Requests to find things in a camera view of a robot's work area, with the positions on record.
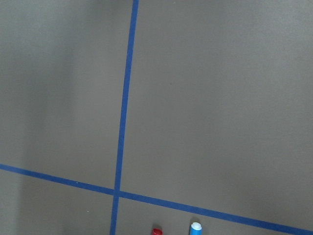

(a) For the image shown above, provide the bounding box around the red white marker pen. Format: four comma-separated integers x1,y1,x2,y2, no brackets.
151,228,163,235

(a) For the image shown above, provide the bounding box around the blue marker pen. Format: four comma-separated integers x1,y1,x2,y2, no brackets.
189,222,202,235

